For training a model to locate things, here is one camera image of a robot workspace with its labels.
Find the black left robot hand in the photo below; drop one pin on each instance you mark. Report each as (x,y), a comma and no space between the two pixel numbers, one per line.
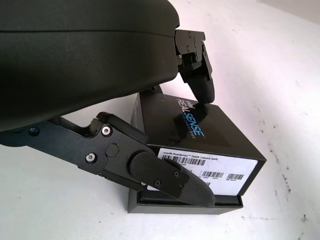
(75,62)

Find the black RealSense box lid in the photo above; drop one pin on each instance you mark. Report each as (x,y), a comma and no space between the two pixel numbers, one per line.
(225,140)

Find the black box base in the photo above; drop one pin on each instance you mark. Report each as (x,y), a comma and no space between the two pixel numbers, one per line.
(175,208)

